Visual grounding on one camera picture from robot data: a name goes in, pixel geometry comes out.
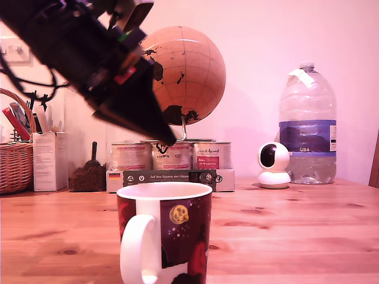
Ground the clear jar with white lid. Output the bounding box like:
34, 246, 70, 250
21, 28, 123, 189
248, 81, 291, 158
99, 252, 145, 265
63, 88, 115, 178

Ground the tin can with red label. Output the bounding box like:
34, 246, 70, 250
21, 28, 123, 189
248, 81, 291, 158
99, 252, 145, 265
192, 141, 232, 170

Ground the white wall light switch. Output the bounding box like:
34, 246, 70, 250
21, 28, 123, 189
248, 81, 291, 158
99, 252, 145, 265
0, 37, 32, 64

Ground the large clear water bottle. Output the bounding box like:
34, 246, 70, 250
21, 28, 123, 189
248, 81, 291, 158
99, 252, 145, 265
278, 60, 338, 185

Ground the cork globe on metal stand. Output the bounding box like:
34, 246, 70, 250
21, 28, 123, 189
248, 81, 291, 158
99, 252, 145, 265
139, 25, 227, 143

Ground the cardboard can tray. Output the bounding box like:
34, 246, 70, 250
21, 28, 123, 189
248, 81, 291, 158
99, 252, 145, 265
105, 168, 236, 193

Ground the woven wicker basket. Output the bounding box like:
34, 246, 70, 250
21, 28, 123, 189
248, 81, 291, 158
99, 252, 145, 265
0, 88, 34, 195

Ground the white carton box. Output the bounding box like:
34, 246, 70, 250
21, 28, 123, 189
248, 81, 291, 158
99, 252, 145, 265
32, 132, 69, 192

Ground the brown bristly brush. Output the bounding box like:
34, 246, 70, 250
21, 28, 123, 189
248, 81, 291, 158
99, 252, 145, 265
68, 141, 107, 192

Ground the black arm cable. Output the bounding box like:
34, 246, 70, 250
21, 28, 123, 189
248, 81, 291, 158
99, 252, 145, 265
0, 53, 70, 98

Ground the blue grey packet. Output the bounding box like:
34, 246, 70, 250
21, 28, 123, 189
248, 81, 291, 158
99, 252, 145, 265
8, 102, 31, 128

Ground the red packet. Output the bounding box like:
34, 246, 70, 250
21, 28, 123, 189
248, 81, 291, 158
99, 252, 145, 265
2, 106, 31, 141

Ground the small white round camera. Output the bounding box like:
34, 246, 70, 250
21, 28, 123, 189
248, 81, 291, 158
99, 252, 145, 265
256, 141, 291, 189

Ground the tin can with pale label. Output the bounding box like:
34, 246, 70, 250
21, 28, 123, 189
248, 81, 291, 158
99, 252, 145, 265
111, 142, 153, 171

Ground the tin can with black logo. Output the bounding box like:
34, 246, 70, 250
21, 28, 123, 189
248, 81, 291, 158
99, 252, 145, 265
150, 141, 194, 171

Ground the dark space print mug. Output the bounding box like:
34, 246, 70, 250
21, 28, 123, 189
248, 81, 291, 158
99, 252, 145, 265
115, 181, 213, 284

